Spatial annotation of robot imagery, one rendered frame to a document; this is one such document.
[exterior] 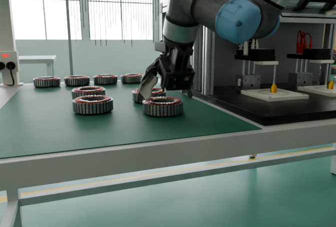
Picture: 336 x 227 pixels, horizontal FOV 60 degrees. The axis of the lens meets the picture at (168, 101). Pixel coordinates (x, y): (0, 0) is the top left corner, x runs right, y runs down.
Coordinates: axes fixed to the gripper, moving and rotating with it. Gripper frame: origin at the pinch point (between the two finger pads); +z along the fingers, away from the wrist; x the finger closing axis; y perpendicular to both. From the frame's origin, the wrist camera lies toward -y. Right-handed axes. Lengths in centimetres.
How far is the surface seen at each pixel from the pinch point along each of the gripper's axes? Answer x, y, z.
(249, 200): 73, -16, 101
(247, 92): 31.2, -6.2, 5.1
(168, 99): 2.3, -2.4, 2.6
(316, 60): 60, -12, -3
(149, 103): -4.5, 1.4, 0.2
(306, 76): 63, -16, 7
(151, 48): 165, -560, 325
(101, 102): -16.3, -3.3, 3.0
